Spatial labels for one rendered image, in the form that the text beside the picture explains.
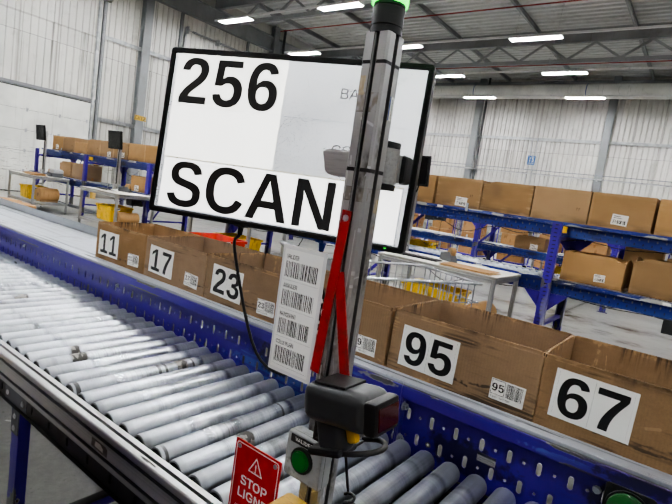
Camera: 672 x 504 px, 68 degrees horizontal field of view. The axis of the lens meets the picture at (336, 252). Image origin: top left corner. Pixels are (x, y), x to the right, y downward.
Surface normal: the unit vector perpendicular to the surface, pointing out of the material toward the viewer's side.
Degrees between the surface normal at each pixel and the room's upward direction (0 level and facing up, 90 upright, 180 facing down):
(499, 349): 90
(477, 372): 91
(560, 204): 88
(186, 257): 90
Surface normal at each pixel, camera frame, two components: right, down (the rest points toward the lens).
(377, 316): -0.59, 0.01
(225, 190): -0.29, 0.00
